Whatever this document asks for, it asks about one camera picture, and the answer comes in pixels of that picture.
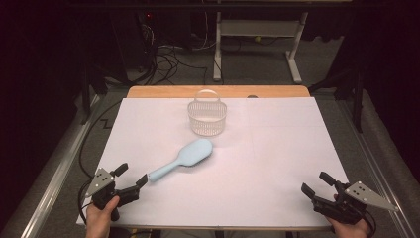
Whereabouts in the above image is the wooden table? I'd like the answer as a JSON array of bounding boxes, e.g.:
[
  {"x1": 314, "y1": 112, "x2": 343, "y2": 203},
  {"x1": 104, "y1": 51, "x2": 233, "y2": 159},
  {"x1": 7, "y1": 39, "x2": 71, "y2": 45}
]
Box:
[{"x1": 83, "y1": 84, "x2": 358, "y2": 233}]

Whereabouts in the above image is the white table cover sheet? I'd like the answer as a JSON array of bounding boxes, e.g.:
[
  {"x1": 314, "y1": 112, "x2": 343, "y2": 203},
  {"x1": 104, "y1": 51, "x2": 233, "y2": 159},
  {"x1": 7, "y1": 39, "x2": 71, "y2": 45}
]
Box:
[{"x1": 76, "y1": 97, "x2": 368, "y2": 229}]

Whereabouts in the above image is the black metal stand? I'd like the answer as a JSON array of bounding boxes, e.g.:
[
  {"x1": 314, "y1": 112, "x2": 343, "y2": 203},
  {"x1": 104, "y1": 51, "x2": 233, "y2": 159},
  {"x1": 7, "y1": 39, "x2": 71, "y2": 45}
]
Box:
[
  {"x1": 80, "y1": 63, "x2": 109, "y2": 125},
  {"x1": 308, "y1": 65, "x2": 368, "y2": 134}
]

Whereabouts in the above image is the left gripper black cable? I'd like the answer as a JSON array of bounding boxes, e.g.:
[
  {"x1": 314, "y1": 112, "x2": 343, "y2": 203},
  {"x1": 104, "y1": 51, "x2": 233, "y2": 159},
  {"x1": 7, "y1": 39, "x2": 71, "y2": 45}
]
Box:
[{"x1": 77, "y1": 178, "x2": 97, "y2": 226}]

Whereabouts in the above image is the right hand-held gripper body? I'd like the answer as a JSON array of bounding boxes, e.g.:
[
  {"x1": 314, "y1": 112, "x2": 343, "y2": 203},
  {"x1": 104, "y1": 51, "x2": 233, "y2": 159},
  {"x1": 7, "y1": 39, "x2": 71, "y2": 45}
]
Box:
[{"x1": 311, "y1": 180, "x2": 399, "y2": 225}]

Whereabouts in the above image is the aluminium floor rail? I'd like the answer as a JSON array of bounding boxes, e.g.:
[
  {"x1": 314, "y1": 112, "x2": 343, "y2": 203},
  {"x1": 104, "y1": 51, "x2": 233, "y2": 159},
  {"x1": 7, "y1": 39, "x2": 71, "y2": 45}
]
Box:
[
  {"x1": 19, "y1": 93, "x2": 102, "y2": 238},
  {"x1": 336, "y1": 98, "x2": 418, "y2": 238}
]

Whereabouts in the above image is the person's right hand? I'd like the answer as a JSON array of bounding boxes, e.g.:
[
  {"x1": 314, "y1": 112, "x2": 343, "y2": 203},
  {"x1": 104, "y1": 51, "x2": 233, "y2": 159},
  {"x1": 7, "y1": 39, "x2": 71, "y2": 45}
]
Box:
[{"x1": 326, "y1": 216, "x2": 372, "y2": 238}]

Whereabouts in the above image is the tangle of floor cables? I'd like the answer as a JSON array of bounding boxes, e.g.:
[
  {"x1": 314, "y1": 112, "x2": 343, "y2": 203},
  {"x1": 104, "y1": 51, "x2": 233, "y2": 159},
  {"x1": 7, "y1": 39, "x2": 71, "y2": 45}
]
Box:
[{"x1": 138, "y1": 43, "x2": 209, "y2": 86}]

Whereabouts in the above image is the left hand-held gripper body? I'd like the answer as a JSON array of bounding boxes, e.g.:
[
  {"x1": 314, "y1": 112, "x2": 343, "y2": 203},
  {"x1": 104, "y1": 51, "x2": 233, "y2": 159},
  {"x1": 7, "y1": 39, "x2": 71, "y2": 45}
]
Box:
[{"x1": 84, "y1": 167, "x2": 141, "y2": 211}]

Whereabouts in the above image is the black floor cable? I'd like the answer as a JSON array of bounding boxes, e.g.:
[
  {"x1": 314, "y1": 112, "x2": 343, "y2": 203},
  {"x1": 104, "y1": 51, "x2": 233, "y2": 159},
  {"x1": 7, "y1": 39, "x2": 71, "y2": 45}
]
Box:
[{"x1": 78, "y1": 100, "x2": 123, "y2": 179}]

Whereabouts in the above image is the light blue hairbrush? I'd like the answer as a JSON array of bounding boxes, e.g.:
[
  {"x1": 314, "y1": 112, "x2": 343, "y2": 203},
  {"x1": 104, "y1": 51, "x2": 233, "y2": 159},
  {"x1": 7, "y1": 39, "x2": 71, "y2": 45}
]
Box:
[{"x1": 147, "y1": 138, "x2": 214, "y2": 183}]

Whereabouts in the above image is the person's left hand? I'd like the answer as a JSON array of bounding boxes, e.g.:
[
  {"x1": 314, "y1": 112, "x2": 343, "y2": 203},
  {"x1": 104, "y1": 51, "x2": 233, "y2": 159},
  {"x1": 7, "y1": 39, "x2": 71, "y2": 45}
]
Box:
[{"x1": 86, "y1": 195, "x2": 121, "y2": 238}]

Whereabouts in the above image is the white metal desk frame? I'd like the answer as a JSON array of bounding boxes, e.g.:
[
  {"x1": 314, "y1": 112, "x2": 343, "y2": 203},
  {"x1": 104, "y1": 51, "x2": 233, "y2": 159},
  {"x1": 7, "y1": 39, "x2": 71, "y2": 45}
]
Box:
[{"x1": 212, "y1": 11, "x2": 309, "y2": 84}]

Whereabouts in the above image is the white plastic basket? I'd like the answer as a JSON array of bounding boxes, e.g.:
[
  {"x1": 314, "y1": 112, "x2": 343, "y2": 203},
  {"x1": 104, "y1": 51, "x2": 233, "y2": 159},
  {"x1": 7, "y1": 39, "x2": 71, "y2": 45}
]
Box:
[{"x1": 187, "y1": 88, "x2": 228, "y2": 137}]

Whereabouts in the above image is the black computer case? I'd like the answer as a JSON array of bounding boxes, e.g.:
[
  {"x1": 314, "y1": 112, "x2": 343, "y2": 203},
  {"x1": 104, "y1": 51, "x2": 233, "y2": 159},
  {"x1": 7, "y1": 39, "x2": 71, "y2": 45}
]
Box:
[{"x1": 112, "y1": 9, "x2": 158, "y2": 73}]

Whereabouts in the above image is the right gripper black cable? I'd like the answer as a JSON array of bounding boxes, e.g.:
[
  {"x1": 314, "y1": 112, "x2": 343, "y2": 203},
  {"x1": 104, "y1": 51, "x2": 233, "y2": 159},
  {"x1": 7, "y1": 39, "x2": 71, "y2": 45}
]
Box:
[{"x1": 362, "y1": 203, "x2": 377, "y2": 238}]

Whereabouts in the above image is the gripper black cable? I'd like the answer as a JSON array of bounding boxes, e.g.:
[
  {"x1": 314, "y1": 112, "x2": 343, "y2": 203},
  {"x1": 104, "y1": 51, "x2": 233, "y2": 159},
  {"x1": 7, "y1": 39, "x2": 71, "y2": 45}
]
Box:
[
  {"x1": 77, "y1": 178, "x2": 97, "y2": 226},
  {"x1": 362, "y1": 203, "x2": 377, "y2": 238}
]

